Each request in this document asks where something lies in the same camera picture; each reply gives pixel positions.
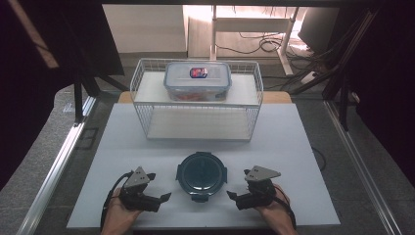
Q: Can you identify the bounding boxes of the white desk frame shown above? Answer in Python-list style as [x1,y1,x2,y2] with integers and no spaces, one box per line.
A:
[208,4,300,77]

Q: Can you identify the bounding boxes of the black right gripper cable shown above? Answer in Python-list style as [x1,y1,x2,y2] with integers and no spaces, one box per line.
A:
[273,183,298,230]

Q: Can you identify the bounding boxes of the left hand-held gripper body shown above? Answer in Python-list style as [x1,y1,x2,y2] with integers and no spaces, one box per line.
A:
[117,165,162,213]

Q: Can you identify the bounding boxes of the thin black cable loop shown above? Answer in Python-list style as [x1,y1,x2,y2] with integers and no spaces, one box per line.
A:
[311,146,328,172]

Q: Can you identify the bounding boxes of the person's right hand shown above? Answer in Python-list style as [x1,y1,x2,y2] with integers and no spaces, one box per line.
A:
[255,184,299,235]

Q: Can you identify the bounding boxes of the white wire basket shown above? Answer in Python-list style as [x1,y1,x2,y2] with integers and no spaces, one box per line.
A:
[129,58,265,142]

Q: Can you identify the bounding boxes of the black floor cables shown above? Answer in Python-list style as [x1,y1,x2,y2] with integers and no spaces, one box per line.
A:
[214,31,297,56]

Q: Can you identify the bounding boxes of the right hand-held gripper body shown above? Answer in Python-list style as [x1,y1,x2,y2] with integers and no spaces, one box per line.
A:
[235,164,283,212]

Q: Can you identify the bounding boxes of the dark curtain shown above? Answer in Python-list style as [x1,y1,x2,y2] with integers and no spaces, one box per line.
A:
[0,0,125,191]
[346,0,415,188]

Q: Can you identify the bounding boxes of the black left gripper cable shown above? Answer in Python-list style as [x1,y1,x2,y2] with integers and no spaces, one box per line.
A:
[100,170,135,230]

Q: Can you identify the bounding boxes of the clear rectangular food container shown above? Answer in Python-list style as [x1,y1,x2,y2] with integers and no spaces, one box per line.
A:
[162,61,234,103]

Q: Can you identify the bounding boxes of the white power strip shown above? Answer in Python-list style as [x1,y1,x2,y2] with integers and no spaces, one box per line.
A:
[300,70,320,85]

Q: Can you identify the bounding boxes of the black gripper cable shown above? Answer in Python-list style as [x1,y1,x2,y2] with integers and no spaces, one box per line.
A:
[100,170,135,230]
[273,183,298,230]

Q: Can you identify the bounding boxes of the aluminium rail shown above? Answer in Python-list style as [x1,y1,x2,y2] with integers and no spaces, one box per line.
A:
[322,99,403,235]
[16,96,98,235]

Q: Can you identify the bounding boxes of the round dark food container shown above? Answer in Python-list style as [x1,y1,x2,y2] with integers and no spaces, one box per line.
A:
[174,151,229,204]

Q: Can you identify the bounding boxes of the black metal stand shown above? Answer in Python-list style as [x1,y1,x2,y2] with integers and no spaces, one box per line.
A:
[72,73,100,127]
[337,71,350,132]

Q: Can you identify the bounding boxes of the person's left hand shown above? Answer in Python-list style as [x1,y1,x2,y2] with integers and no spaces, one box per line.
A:
[101,196,143,235]

